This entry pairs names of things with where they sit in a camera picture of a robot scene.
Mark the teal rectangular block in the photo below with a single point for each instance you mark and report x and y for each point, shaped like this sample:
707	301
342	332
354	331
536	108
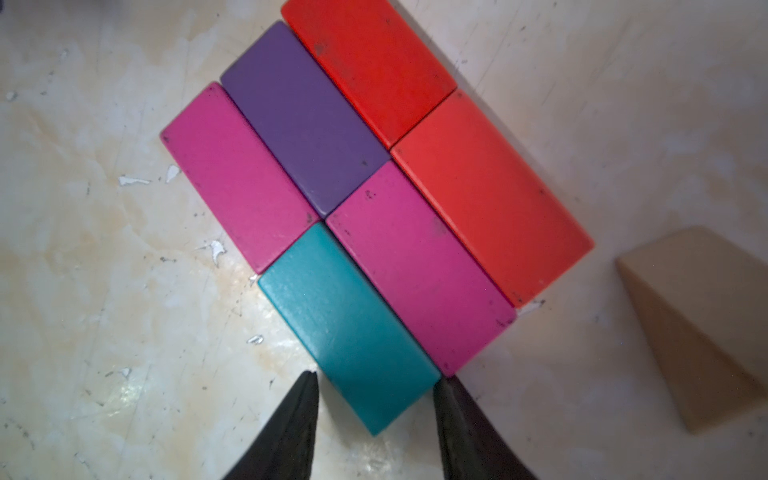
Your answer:
357	341

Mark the magenta rectangular block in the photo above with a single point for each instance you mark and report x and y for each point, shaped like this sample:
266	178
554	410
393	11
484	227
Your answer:
249	193
435	287

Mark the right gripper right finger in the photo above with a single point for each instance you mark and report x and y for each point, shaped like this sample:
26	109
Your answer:
470	447

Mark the magenta rectangular block front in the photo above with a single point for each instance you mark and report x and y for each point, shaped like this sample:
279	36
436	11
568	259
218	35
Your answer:
249	193

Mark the dark red rectangular block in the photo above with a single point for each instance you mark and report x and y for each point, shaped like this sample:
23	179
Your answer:
375	59

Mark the purple rectangular block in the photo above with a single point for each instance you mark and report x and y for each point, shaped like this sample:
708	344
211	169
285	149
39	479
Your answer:
316	135

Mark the bright red rectangular block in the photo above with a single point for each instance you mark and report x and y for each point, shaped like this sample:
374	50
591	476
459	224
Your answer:
494	202

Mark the beige triangular wooden block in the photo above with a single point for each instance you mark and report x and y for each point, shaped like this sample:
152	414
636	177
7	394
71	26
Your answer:
702	303

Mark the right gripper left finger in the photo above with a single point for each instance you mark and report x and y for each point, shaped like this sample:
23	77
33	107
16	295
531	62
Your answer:
284	448

